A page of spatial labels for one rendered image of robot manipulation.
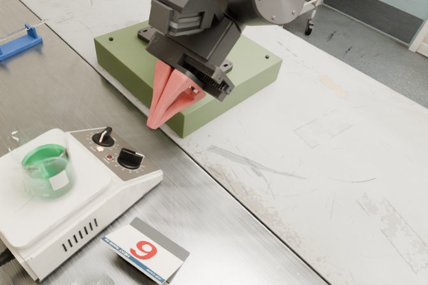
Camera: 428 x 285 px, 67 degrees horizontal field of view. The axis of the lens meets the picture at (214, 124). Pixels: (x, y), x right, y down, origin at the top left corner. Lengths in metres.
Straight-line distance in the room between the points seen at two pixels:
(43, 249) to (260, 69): 0.46
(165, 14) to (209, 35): 0.07
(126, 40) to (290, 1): 0.41
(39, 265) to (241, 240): 0.24
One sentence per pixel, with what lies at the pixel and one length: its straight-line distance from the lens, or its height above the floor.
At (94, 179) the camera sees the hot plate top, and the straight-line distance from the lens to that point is 0.41.
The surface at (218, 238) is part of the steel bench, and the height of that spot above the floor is 0.90.
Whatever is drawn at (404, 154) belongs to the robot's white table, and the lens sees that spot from 0.69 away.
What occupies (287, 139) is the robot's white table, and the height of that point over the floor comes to 0.90.
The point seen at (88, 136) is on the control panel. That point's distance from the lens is 0.50.
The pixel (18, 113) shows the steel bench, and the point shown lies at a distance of 0.65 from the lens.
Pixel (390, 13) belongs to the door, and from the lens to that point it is 3.24.
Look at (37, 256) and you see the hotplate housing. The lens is 0.41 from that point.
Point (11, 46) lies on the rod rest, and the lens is 0.79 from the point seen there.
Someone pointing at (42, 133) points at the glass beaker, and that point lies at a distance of 0.39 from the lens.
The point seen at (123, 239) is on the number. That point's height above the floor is 0.93.
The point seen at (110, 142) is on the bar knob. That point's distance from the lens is 0.49.
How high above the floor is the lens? 1.32
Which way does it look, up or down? 46 degrees down
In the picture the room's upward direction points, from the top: 10 degrees clockwise
